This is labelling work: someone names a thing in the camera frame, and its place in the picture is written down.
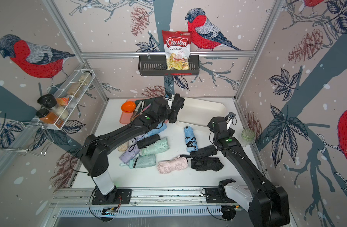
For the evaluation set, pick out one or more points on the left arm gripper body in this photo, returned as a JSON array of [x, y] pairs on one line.
[[165, 117]]

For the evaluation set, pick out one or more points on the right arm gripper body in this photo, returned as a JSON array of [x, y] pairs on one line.
[[210, 122]]

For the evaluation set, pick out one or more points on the light blue umbrella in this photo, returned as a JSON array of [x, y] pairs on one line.
[[155, 131]]

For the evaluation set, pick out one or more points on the blue patterned umbrella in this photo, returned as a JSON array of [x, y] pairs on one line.
[[190, 139]]

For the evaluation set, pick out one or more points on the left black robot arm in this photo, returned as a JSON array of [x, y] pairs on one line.
[[94, 153]]

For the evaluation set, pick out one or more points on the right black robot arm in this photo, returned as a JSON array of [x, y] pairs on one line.
[[266, 204]]

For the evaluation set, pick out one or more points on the black sleeved umbrella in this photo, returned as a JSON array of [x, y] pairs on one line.
[[202, 152]]

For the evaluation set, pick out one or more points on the cream storage box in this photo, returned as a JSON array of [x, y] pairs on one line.
[[198, 113]]

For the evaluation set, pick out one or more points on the mint green folded umbrella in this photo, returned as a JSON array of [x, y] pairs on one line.
[[159, 146]]

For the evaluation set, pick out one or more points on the black cased compact umbrella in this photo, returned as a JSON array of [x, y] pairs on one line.
[[148, 141]]

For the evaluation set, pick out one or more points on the lavender folded umbrella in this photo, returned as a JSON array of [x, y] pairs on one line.
[[132, 150]]

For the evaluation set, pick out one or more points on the beige striped folded umbrella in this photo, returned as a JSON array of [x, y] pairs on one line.
[[123, 147]]

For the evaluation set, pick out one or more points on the pink folded umbrella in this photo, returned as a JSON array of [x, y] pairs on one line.
[[176, 164]]

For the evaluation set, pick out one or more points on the dark green cloth napkin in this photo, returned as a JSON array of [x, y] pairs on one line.
[[141, 106]]

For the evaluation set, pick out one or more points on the green lidded glass jar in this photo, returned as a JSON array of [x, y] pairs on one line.
[[247, 137]]

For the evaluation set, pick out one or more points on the pink plastic tray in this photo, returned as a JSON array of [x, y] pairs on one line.
[[125, 117]]

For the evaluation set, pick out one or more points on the Chuba cassava chips bag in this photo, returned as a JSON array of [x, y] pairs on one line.
[[177, 49]]

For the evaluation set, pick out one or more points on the black lidded spice jar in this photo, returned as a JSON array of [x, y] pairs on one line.
[[48, 101]]

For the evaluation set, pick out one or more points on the orange spice jar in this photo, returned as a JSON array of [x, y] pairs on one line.
[[46, 116]]

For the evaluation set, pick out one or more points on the mint green strapped umbrella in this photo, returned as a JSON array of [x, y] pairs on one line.
[[141, 162]]

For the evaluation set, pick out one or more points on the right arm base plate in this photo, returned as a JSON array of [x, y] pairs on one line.
[[212, 195]]

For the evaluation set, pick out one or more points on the white wire spice rack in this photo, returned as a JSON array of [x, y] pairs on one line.
[[77, 85]]

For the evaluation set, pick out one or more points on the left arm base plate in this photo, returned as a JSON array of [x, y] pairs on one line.
[[116, 197]]

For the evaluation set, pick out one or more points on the wire hook rack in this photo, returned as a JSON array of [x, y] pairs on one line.
[[24, 138]]

